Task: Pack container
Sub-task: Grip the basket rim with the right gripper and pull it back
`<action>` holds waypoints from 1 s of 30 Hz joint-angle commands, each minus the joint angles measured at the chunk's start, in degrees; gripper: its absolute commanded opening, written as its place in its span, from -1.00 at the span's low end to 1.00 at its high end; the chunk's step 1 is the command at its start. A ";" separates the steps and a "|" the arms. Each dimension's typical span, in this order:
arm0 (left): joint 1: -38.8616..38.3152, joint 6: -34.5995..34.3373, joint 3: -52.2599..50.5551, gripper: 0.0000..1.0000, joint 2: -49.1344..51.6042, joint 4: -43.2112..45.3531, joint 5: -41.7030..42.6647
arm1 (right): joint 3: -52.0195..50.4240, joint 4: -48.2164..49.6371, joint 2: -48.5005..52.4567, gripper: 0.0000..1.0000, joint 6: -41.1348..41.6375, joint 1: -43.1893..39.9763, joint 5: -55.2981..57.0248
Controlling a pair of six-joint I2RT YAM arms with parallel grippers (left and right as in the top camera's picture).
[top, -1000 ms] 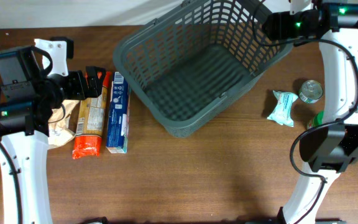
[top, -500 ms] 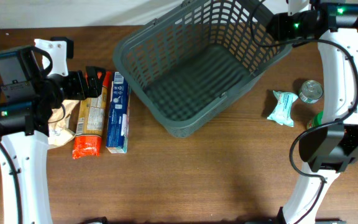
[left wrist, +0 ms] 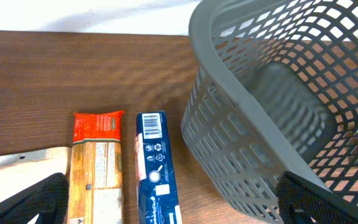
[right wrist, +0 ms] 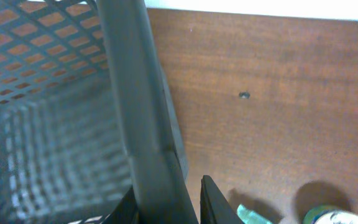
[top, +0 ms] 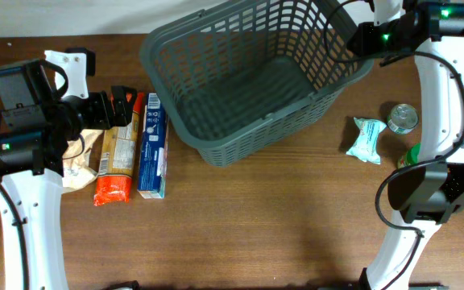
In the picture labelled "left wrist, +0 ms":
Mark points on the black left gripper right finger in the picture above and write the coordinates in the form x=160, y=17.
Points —
x=301, y=201

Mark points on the blue tissue box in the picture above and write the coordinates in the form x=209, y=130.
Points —
x=157, y=194

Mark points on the orange pasta packet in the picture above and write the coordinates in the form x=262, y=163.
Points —
x=95, y=191

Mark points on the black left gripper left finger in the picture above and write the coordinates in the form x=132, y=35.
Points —
x=47, y=200

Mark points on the grey plastic lattice basket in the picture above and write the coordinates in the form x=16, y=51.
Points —
x=276, y=91

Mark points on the beige paper bag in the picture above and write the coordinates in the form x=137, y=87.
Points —
x=22, y=170

